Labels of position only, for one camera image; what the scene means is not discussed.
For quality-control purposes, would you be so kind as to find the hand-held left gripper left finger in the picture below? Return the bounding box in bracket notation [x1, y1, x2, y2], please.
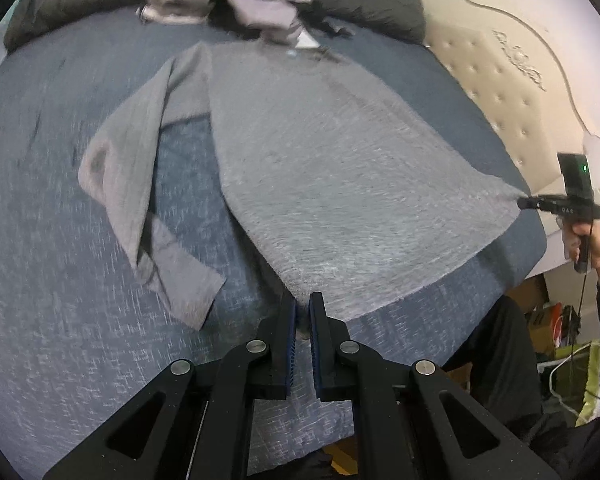
[42, 294, 298, 480]

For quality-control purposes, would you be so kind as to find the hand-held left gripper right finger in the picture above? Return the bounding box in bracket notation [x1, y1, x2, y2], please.
[307, 291, 561, 480]

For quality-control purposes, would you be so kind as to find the grey knitted sweater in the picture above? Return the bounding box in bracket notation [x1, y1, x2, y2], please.
[77, 40, 531, 331]

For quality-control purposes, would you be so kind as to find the pile of grey black clothes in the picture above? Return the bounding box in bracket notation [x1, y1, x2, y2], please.
[120, 0, 356, 41]

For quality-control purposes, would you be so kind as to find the cardboard box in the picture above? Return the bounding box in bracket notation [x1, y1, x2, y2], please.
[527, 304, 565, 357]

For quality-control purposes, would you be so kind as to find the cream tufted headboard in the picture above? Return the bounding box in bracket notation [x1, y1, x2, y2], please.
[414, 0, 600, 281]

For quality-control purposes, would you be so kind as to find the person's leg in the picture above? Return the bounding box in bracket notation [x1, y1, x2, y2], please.
[442, 295, 548, 441]

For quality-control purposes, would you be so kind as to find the yellow green cloth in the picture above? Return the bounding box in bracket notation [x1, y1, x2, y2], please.
[575, 340, 600, 426]

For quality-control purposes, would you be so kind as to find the bed with blue sheet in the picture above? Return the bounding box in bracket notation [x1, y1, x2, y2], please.
[0, 5, 548, 476]

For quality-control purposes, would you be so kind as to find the dark grey rolled quilt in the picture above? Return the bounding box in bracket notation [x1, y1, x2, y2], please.
[2, 0, 427, 53]

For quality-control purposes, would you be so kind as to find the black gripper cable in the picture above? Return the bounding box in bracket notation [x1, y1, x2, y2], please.
[562, 271, 588, 413]

